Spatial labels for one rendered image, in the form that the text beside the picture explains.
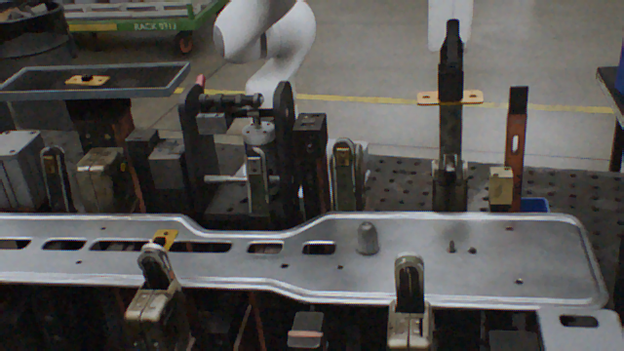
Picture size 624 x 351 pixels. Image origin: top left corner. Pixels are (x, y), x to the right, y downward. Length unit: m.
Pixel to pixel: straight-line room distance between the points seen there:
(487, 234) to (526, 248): 0.06
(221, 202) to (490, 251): 0.51
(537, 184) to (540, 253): 0.76
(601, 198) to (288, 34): 0.85
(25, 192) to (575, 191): 1.25
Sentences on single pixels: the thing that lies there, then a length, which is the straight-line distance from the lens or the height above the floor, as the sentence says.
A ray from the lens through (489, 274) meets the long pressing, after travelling 1.00.
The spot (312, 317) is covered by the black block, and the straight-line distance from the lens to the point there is 0.95.
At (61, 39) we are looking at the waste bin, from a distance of 4.09.
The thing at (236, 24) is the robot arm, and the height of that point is 1.21.
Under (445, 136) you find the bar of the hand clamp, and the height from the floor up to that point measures 1.12.
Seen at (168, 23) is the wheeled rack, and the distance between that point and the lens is 5.10.
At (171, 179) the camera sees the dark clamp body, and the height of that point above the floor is 1.03.
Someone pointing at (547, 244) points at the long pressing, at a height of 1.00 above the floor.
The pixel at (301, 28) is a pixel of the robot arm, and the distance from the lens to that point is 1.52.
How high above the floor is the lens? 1.62
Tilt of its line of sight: 30 degrees down
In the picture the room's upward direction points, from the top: 6 degrees counter-clockwise
